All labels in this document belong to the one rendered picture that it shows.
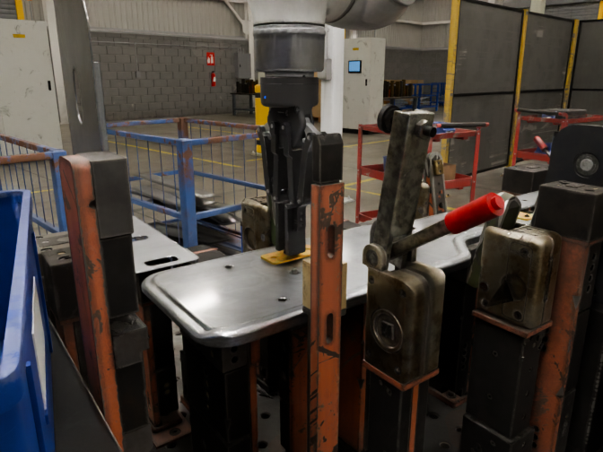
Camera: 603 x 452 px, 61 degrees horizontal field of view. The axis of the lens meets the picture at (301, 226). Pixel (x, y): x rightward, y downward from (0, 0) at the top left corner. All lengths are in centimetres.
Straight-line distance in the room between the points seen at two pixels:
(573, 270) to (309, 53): 41
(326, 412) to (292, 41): 42
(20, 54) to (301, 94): 808
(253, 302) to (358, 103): 1091
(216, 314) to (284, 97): 27
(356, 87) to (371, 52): 79
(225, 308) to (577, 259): 42
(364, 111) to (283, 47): 1071
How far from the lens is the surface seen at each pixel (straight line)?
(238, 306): 58
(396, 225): 54
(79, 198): 34
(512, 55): 683
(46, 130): 874
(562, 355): 75
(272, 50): 64
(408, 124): 50
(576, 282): 71
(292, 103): 64
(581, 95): 855
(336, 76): 505
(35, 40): 872
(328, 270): 48
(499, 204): 47
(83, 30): 50
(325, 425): 57
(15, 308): 23
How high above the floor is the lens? 125
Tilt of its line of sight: 17 degrees down
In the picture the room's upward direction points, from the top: straight up
